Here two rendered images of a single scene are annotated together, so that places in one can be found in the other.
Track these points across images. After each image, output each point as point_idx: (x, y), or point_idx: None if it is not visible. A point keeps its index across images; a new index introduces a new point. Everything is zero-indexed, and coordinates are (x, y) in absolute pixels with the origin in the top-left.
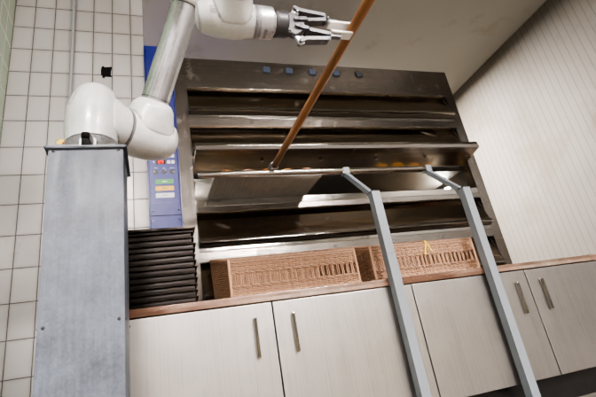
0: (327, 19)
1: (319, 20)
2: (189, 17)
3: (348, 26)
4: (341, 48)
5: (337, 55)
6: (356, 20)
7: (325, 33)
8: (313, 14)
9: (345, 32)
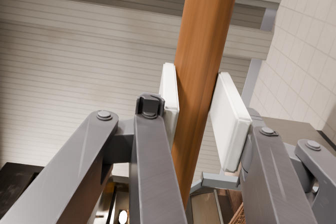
0: (157, 108)
1: (170, 149)
2: None
3: (197, 66)
4: (194, 169)
5: (185, 206)
6: (231, 7)
7: (285, 154)
8: (91, 171)
9: (234, 85)
